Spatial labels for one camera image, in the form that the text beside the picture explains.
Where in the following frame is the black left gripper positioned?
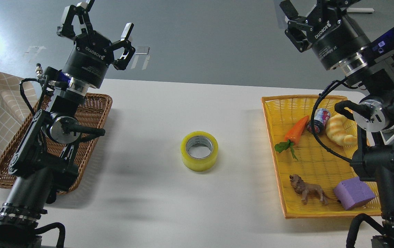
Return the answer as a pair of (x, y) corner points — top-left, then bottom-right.
(57, 0), (136, 89)

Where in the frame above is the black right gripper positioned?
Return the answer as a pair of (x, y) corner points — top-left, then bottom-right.
(279, 0), (370, 70)

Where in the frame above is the yellow tape roll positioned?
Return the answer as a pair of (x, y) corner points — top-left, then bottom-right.
(180, 131), (219, 172)

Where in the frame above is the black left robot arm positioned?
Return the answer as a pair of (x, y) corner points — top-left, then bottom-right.
(0, 0), (136, 248)

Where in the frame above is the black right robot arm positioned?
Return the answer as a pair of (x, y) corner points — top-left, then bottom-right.
(279, 0), (394, 248)

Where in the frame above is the white metal stand base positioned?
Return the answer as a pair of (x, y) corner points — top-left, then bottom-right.
(346, 7), (375, 14)

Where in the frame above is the brown wicker basket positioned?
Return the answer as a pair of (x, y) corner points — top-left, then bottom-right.
(0, 93), (113, 195)

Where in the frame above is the small soda can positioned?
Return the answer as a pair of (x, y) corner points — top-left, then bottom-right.
(306, 108), (331, 134)

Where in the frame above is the yellow toy croissant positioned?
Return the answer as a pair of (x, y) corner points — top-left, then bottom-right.
(326, 114), (357, 146)

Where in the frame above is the orange toy carrot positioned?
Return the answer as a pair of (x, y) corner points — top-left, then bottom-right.
(274, 115), (309, 160)

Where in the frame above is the yellow woven basket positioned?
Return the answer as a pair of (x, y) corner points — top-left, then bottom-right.
(261, 95), (381, 219)

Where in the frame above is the brown toy lion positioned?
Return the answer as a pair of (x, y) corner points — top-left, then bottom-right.
(289, 174), (329, 205)

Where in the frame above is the purple foam block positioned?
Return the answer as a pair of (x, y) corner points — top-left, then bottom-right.
(333, 176), (375, 210)

